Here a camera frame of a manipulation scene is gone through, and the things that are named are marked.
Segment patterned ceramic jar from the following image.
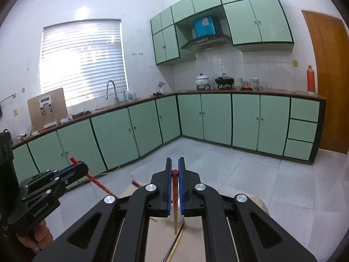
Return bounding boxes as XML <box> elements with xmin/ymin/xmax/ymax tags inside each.
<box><xmin>250</xmin><ymin>78</ymin><xmax>260</xmax><ymax>91</ymax></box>

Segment blue box on hood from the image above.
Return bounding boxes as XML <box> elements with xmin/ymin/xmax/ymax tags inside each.
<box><xmin>193</xmin><ymin>16</ymin><xmax>216</xmax><ymax>38</ymax></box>

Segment bamboo chopstick red patterned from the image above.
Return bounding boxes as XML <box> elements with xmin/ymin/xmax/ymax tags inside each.
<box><xmin>69</xmin><ymin>157</ymin><xmax>118</xmax><ymax>199</ymax></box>

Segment orange thermos bottle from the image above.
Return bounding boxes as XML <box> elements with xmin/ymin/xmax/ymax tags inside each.
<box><xmin>306</xmin><ymin>66</ymin><xmax>315</xmax><ymax>93</ymax></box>

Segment green upper kitchen cabinets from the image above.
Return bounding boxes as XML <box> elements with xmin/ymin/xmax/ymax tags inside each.
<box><xmin>150</xmin><ymin>0</ymin><xmax>294</xmax><ymax>66</ymax></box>

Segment range hood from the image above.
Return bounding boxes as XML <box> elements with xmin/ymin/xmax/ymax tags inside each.
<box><xmin>181</xmin><ymin>34</ymin><xmax>232</xmax><ymax>53</ymax></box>

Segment white right utensil holder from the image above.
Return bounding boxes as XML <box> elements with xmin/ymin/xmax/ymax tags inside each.
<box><xmin>165</xmin><ymin>199</ymin><xmax>202</xmax><ymax>232</ymax></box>

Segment green kitchen cabinets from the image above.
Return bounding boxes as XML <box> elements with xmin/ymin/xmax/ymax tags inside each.
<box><xmin>150</xmin><ymin>0</ymin><xmax>294</xmax><ymax>66</ymax></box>
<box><xmin>13</xmin><ymin>93</ymin><xmax>326</xmax><ymax>180</ymax></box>

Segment white window blinds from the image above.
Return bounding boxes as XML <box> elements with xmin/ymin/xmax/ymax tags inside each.
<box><xmin>38</xmin><ymin>19</ymin><xmax>128</xmax><ymax>107</ymax></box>

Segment chrome kitchen faucet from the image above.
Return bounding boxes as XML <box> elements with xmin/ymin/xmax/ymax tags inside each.
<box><xmin>105</xmin><ymin>80</ymin><xmax>120</xmax><ymax>105</ymax></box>

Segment black chopstick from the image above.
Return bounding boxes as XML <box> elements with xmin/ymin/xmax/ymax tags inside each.
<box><xmin>163</xmin><ymin>222</ymin><xmax>186</xmax><ymax>262</ymax></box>

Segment green lower kitchen cabinets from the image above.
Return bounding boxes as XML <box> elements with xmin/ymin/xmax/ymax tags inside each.
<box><xmin>13</xmin><ymin>93</ymin><xmax>326</xmax><ymax>180</ymax></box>

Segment person's left hand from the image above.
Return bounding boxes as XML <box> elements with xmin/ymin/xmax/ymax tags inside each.
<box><xmin>16</xmin><ymin>220</ymin><xmax>53</xmax><ymax>250</ymax></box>

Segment brown wooden door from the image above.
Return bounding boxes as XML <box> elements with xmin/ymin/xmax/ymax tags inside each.
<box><xmin>302</xmin><ymin>10</ymin><xmax>348</xmax><ymax>154</ymax></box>

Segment black wok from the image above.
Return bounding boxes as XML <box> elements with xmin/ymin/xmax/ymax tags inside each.
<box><xmin>215</xmin><ymin>73</ymin><xmax>234</xmax><ymax>89</ymax></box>

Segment brown cardboard board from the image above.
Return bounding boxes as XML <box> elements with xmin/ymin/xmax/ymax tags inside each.
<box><xmin>27</xmin><ymin>88</ymin><xmax>68</xmax><ymax>131</ymax></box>

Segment white cooking pot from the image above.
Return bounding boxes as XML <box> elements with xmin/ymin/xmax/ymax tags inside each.
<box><xmin>195</xmin><ymin>73</ymin><xmax>210</xmax><ymax>90</ymax></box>

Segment plain bamboo chopstick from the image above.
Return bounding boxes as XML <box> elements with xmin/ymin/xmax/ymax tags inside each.
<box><xmin>166</xmin><ymin>224</ymin><xmax>186</xmax><ymax>262</ymax></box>

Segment bamboo chopstick orange red end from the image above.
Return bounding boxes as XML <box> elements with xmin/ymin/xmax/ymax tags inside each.
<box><xmin>171</xmin><ymin>169</ymin><xmax>179</xmax><ymax>235</ymax></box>

